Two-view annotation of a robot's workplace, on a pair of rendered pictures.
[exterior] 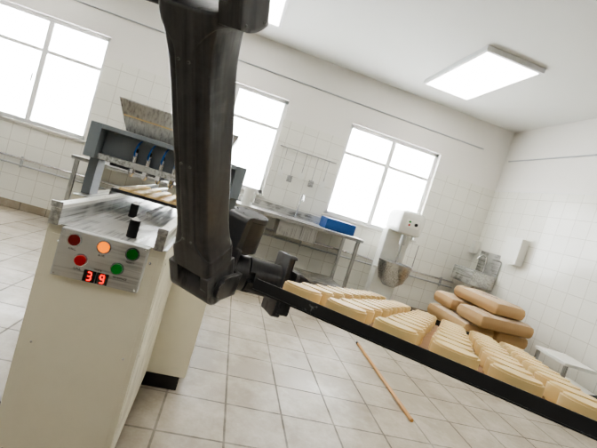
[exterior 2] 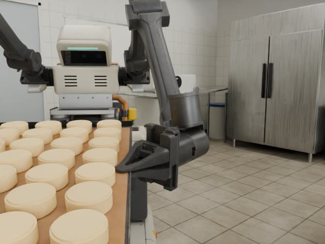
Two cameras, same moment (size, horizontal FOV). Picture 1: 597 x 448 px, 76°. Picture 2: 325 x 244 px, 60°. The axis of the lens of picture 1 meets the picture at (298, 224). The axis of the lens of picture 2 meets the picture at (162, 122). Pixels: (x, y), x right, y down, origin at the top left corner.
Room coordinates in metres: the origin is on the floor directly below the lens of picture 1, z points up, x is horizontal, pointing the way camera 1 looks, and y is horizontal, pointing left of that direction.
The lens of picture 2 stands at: (1.03, -0.22, 1.08)
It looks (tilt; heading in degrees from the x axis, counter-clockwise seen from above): 8 degrees down; 150
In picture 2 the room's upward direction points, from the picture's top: straight up
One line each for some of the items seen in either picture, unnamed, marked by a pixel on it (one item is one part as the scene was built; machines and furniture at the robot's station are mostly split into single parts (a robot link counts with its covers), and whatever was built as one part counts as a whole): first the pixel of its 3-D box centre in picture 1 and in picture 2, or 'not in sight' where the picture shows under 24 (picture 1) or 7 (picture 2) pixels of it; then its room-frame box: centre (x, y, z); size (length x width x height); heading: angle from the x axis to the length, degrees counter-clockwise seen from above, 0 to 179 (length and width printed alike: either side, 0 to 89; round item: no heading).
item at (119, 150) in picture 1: (167, 180); not in sight; (1.95, 0.70, 1.01); 0.72 x 0.33 x 0.34; 102
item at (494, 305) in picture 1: (487, 301); not in sight; (4.34, -2.31, 0.64); 0.72 x 0.42 x 0.15; 17
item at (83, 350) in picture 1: (109, 319); not in sight; (1.46, 0.60, 0.45); 0.70 x 0.34 x 0.90; 12
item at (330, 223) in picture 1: (337, 225); not in sight; (4.97, -0.49, 0.95); 0.40 x 0.30 x 0.14; 103
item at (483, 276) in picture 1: (479, 270); not in sight; (5.26, -2.56, 0.91); 1.00 x 0.36 x 1.11; 10
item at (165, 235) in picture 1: (190, 212); not in sight; (2.09, 0.58, 0.87); 2.01 x 0.03 x 0.07; 12
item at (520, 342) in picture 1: (491, 329); not in sight; (4.41, -2.50, 0.34); 0.72 x 0.42 x 0.15; 11
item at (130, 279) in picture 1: (101, 260); not in sight; (1.10, 0.52, 0.77); 0.24 x 0.04 x 0.14; 102
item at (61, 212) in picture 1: (136, 196); not in sight; (2.03, 0.87, 0.87); 2.01 x 0.03 x 0.07; 12
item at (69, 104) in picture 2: not in sight; (86, 119); (-0.16, 0.09, 0.93); 0.28 x 0.16 x 0.22; 66
